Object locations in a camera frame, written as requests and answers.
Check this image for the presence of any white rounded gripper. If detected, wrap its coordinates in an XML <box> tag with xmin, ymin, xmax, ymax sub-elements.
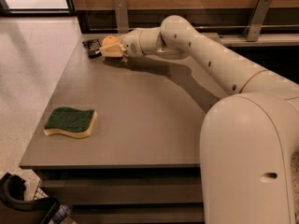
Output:
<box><xmin>100</xmin><ymin>30</ymin><xmax>143</xmax><ymax>58</ymax></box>

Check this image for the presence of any orange fruit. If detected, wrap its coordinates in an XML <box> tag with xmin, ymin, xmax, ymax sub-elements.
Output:
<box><xmin>102</xmin><ymin>35</ymin><xmax>120</xmax><ymax>47</ymax></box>

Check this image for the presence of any black curved robot base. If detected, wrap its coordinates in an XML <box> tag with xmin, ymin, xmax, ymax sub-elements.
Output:
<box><xmin>0</xmin><ymin>173</ymin><xmax>60</xmax><ymax>224</ymax></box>

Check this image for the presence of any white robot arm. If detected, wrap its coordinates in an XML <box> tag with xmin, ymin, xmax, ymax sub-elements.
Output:
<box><xmin>100</xmin><ymin>16</ymin><xmax>299</xmax><ymax>224</ymax></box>

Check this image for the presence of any dark rxbar chocolate wrapper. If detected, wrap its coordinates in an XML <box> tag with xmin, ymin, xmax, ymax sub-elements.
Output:
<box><xmin>82</xmin><ymin>39</ymin><xmax>101</xmax><ymax>59</ymax></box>

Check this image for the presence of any green and yellow sponge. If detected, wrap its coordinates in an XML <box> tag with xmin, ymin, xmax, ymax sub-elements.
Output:
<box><xmin>44</xmin><ymin>107</ymin><xmax>97</xmax><ymax>139</ymax></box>

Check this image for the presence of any grey cabinet with drawers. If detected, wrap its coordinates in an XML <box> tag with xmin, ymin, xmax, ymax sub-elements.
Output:
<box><xmin>20</xmin><ymin>46</ymin><xmax>225</xmax><ymax>224</ymax></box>

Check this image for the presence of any grey side shelf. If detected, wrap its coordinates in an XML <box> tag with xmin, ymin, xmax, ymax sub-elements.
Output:
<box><xmin>205</xmin><ymin>33</ymin><xmax>299</xmax><ymax>47</ymax></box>

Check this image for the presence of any left metal wall bracket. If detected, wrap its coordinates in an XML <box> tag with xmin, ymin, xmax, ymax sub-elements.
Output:
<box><xmin>114</xmin><ymin>0</ymin><xmax>129</xmax><ymax>34</ymax></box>

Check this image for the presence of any metal wall bracket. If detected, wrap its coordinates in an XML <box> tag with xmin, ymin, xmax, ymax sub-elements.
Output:
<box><xmin>114</xmin><ymin>0</ymin><xmax>129</xmax><ymax>34</ymax></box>
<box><xmin>243</xmin><ymin>0</ymin><xmax>272</xmax><ymax>42</ymax></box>

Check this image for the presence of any right metal wall bracket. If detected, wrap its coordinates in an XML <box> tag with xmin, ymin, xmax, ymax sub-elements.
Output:
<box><xmin>243</xmin><ymin>0</ymin><xmax>272</xmax><ymax>42</ymax></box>

